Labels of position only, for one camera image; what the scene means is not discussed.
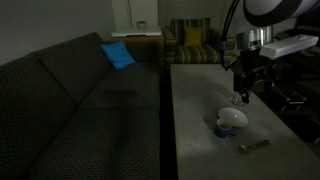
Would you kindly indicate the metal spoon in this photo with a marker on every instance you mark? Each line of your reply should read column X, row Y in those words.
column 255, row 145

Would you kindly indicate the window blinds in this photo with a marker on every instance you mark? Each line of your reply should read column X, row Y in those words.
column 190, row 10

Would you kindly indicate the blue cushion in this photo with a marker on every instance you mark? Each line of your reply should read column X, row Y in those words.
column 117, row 55

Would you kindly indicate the striped armchair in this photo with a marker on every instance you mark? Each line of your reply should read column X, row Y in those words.
column 196, row 53

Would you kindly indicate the white ceramic bowl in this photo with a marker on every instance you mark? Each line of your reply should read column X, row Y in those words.
column 235, row 116

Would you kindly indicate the wooden side table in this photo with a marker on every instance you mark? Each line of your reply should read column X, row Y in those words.
column 143, row 46

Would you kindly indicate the yellow cushion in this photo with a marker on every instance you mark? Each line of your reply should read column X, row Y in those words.
column 193, row 36

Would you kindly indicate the dark grey fabric sofa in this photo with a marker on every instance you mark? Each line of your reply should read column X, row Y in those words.
column 66, row 110

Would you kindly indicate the blue ceramic mug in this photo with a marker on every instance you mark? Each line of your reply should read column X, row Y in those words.
column 220, row 132

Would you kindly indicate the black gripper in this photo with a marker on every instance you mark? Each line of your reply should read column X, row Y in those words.
column 251, row 63

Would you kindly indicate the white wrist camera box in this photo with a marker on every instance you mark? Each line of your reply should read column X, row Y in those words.
column 288, row 45

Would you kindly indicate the white flat board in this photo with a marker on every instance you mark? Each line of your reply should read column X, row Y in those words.
column 136, row 32

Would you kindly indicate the black floor equipment box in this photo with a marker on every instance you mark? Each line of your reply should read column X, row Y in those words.
column 295, row 100

